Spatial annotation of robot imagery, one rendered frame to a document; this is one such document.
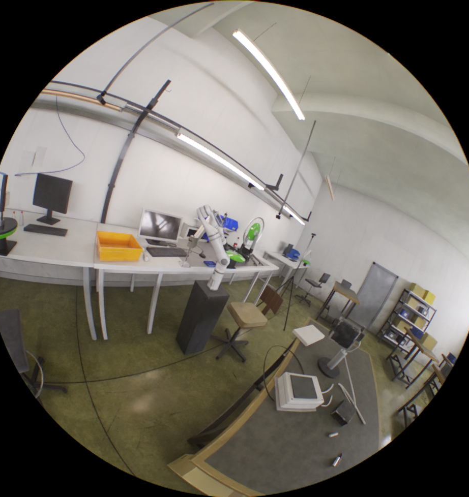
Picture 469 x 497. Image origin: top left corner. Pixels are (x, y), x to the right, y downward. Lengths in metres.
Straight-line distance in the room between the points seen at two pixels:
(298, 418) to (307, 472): 0.25
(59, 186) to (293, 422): 2.15
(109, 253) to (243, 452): 1.25
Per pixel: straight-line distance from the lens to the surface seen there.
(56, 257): 1.26
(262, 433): 0.64
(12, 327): 1.26
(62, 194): 1.76
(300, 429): 0.73
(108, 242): 1.50
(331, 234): 6.16
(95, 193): 2.03
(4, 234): 1.30
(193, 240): 1.39
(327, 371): 1.02
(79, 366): 1.74
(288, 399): 0.66
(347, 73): 3.11
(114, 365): 1.71
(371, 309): 6.34
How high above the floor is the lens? 1.52
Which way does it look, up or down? 12 degrees down
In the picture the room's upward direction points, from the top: 23 degrees clockwise
